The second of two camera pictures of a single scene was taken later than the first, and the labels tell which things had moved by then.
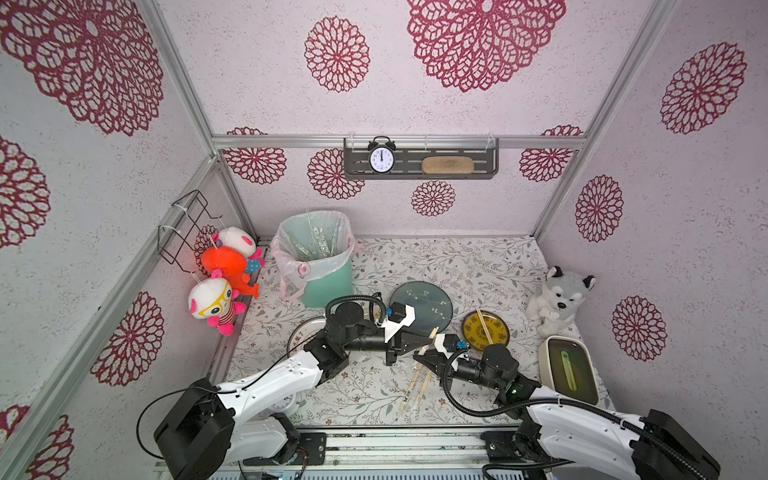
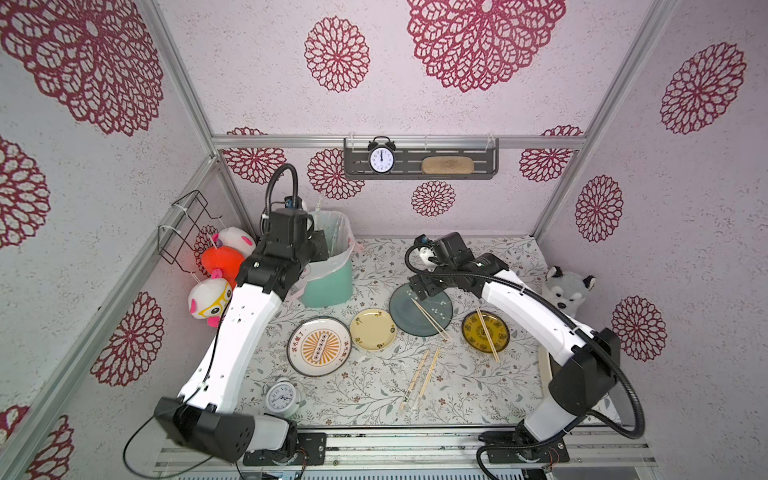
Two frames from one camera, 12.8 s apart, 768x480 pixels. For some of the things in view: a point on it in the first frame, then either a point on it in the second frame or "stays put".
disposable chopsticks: (408, 393) stays put
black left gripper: (400, 344) → (321, 253)
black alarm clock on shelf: (382, 155) stays put
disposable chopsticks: (487, 332) stays put
